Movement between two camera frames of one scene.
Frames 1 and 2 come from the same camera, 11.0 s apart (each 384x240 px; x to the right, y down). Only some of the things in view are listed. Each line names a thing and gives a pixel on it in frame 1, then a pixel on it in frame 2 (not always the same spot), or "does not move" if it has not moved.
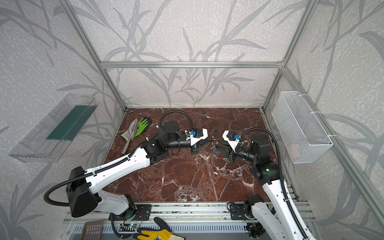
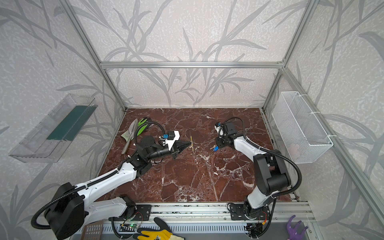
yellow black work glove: [163, 233] does not move
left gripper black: [196, 145] to [174, 148]
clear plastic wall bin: [47, 141] does not move
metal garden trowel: [129, 134] does not move
